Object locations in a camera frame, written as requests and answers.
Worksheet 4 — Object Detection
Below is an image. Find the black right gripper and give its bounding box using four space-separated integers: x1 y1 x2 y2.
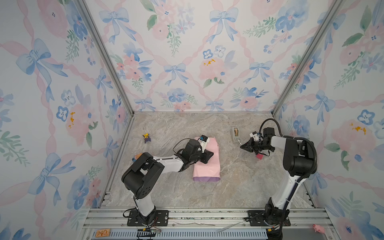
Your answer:
241 138 274 155

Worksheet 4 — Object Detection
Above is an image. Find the purple pink wrapping paper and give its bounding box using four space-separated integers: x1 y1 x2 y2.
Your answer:
193 138 221 183

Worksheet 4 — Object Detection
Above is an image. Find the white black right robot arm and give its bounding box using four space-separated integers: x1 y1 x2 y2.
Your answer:
241 135 317 226

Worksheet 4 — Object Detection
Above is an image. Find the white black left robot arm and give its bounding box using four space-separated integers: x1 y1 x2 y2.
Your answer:
122 135 216 219

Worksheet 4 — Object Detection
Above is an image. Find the small red pink toy figure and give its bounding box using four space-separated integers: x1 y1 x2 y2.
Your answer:
256 154 264 160

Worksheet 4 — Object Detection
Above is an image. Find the tape dispenser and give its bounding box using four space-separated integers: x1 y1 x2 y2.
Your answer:
231 127 241 144

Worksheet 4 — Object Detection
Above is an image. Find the purple yellow toy figure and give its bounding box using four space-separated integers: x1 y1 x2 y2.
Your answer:
143 134 151 144

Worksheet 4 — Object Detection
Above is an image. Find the orange blue toy figure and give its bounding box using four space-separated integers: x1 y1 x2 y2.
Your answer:
132 153 142 162

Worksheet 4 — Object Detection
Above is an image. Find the pink pig toy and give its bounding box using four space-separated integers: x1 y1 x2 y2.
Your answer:
313 224 326 235

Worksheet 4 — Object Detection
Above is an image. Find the orange tag label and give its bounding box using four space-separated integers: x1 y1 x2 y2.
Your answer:
95 229 111 238

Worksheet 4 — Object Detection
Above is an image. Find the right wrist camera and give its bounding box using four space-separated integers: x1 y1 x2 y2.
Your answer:
250 127 276 142

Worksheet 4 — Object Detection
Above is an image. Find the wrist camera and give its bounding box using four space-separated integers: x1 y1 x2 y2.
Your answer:
198 135 210 153
250 127 276 142

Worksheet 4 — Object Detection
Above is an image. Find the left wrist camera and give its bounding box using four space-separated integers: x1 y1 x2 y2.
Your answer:
198 135 210 153

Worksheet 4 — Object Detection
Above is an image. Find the black corrugated cable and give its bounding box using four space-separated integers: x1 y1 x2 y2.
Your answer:
257 117 318 193

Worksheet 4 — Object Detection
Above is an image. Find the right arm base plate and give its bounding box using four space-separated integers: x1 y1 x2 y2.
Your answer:
245 209 283 228

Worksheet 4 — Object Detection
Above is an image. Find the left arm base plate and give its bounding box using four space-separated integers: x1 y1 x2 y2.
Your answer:
123 209 170 227

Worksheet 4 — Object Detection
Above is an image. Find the aluminium front rail frame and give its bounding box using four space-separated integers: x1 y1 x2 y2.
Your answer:
78 208 340 240

